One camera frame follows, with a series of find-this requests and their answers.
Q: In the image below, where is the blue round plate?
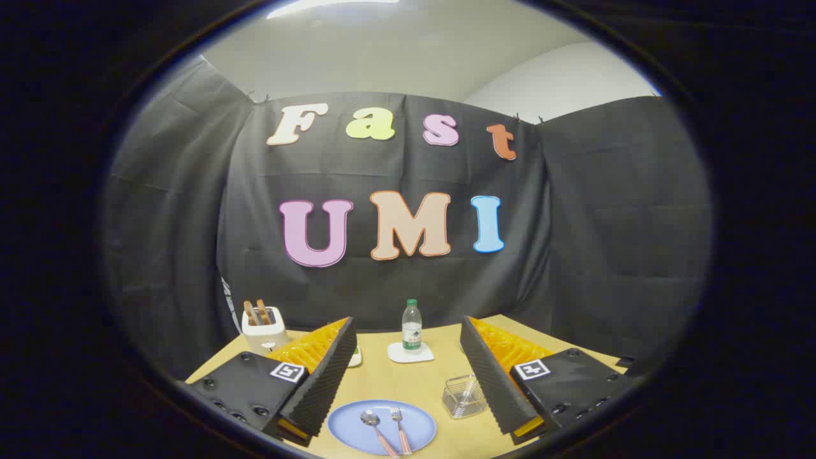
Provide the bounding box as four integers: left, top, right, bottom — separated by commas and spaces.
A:
327, 400, 438, 457

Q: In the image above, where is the white square coaster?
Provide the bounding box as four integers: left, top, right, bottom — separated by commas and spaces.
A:
387, 342, 435, 364

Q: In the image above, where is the cream toaster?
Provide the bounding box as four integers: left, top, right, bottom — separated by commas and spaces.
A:
241, 306, 289, 356

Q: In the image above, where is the clear plastic square container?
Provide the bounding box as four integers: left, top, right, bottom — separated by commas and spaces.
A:
442, 374, 489, 419

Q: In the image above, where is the fork with red checked handle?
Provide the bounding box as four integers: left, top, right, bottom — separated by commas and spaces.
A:
390, 407, 414, 456

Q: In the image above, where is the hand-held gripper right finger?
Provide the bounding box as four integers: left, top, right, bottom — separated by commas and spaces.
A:
460, 316, 638, 446

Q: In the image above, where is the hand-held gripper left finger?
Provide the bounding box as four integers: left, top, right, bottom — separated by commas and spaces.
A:
185, 317, 358, 448

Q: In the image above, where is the spoon with red checked handle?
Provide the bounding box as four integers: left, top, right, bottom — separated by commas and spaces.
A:
360, 410, 400, 457

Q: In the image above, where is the clear green-capped water bottle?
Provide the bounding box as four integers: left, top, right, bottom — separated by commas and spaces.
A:
402, 298, 423, 351

